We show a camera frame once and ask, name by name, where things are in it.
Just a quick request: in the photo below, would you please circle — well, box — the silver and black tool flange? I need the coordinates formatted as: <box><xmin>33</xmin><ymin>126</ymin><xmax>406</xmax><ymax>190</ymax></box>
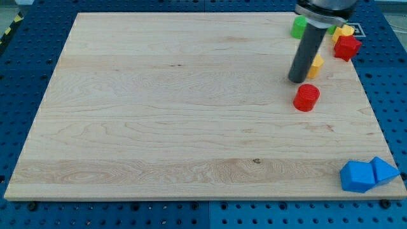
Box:
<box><xmin>294</xmin><ymin>0</ymin><xmax>357</xmax><ymax>29</ymax></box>

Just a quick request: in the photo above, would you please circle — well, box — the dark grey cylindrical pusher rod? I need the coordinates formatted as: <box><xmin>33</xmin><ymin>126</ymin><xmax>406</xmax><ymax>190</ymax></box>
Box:
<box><xmin>288</xmin><ymin>24</ymin><xmax>327</xmax><ymax>83</ymax></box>

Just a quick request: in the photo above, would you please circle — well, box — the red cylinder block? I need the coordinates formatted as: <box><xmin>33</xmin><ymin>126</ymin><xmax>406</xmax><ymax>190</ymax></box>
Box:
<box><xmin>293</xmin><ymin>84</ymin><xmax>321</xmax><ymax>112</ymax></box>

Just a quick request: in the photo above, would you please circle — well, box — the green block behind flange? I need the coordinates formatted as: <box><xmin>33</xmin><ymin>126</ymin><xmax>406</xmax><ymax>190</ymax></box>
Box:
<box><xmin>327</xmin><ymin>25</ymin><xmax>336</xmax><ymax>35</ymax></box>

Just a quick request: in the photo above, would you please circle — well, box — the green cylinder block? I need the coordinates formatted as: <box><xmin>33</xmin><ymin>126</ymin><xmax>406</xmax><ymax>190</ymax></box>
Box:
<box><xmin>290</xmin><ymin>16</ymin><xmax>307</xmax><ymax>39</ymax></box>

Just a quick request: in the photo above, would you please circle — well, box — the yellow block near star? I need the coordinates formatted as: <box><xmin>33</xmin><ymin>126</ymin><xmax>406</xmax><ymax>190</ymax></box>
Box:
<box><xmin>332</xmin><ymin>25</ymin><xmax>355</xmax><ymax>42</ymax></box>

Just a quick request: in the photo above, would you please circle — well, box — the yellow hexagon block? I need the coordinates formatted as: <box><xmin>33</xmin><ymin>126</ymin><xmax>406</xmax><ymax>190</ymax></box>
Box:
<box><xmin>307</xmin><ymin>54</ymin><xmax>324</xmax><ymax>79</ymax></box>

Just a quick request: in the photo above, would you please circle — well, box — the red star block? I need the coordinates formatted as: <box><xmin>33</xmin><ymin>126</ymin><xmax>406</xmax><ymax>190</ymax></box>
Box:
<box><xmin>334</xmin><ymin>35</ymin><xmax>362</xmax><ymax>62</ymax></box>

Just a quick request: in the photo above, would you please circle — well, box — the blue cube block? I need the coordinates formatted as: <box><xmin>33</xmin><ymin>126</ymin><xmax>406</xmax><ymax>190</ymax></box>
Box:
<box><xmin>340</xmin><ymin>161</ymin><xmax>376</xmax><ymax>193</ymax></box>

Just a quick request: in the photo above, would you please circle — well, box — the blue triangular prism block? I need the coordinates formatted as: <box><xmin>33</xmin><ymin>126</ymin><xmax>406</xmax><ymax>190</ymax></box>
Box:
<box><xmin>369</xmin><ymin>156</ymin><xmax>400</xmax><ymax>186</ymax></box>

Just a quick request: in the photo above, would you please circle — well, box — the light wooden board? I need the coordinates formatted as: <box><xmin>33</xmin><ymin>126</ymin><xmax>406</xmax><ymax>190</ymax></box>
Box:
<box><xmin>4</xmin><ymin>13</ymin><xmax>406</xmax><ymax>201</ymax></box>

